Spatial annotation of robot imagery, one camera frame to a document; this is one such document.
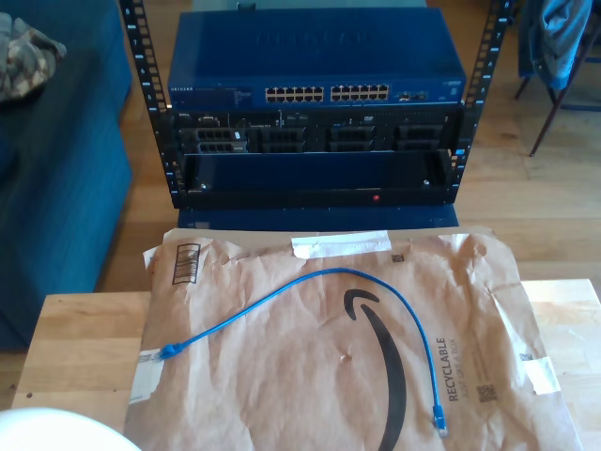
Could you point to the black rack server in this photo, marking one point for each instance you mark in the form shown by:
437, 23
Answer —
319, 136

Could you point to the brown packing paper envelope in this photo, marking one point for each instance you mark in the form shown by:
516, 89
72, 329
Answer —
282, 352

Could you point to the blue sofa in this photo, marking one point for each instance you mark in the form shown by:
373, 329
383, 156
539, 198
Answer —
56, 188

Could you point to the dark metal chair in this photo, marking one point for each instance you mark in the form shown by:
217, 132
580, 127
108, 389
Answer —
540, 138

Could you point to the blue jacket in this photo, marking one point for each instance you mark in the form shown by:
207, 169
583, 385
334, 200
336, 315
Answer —
554, 37

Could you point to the camouflage cloth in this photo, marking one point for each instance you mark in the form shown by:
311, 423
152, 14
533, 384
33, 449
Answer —
23, 61

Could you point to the blue network switch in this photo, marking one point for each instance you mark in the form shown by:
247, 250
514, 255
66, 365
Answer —
305, 51

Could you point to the black rack frame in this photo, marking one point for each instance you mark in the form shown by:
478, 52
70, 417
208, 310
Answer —
141, 51

